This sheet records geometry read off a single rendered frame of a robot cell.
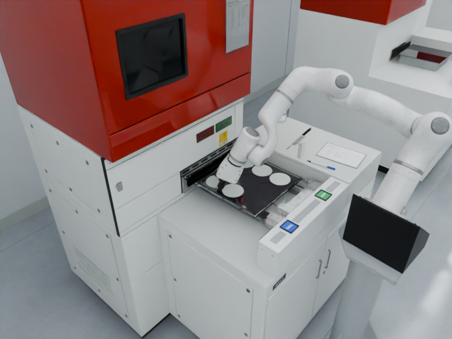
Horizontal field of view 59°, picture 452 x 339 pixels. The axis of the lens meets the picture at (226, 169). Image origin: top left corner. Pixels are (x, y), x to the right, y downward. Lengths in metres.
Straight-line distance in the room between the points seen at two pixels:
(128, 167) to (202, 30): 0.61
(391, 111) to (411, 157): 0.19
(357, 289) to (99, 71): 1.41
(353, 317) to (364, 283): 0.25
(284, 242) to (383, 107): 0.65
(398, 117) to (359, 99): 0.17
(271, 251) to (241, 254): 0.20
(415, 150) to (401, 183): 0.14
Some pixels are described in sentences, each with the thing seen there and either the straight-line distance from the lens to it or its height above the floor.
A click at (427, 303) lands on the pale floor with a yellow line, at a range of 2.81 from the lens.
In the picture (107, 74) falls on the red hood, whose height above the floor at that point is 1.55.
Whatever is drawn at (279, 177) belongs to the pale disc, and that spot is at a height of 0.90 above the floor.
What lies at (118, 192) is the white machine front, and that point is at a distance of 1.66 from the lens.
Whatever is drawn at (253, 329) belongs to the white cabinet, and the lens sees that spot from 1.83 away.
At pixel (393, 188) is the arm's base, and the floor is 1.09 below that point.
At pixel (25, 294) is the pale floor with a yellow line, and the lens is 2.85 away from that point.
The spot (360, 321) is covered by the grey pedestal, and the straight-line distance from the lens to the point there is 2.14.
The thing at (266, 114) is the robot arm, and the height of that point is 1.28.
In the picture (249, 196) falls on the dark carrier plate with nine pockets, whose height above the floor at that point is 0.90.
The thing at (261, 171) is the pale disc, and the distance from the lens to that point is 1.98.
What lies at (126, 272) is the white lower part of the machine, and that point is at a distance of 1.96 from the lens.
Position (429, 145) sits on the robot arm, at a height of 1.25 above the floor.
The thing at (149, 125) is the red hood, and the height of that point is 1.31.
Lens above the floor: 2.04
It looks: 35 degrees down
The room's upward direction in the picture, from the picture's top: straight up
